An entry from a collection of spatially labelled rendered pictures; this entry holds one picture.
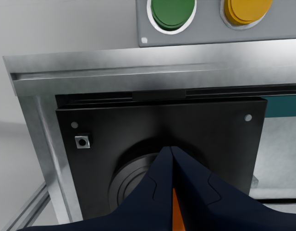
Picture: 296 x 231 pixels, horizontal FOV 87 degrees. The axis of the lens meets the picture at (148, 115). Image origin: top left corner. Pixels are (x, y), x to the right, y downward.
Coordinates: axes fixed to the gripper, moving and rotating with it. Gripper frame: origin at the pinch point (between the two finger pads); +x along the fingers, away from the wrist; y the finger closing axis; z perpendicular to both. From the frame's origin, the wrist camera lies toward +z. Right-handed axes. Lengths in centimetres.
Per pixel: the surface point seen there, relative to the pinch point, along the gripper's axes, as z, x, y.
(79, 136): -2.2, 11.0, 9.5
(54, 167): -7.8, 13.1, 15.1
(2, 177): -17.0, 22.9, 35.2
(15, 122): -4.3, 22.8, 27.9
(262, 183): -15.6, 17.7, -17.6
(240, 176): -9.4, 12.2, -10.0
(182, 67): 4.6, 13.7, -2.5
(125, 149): -4.6, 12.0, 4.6
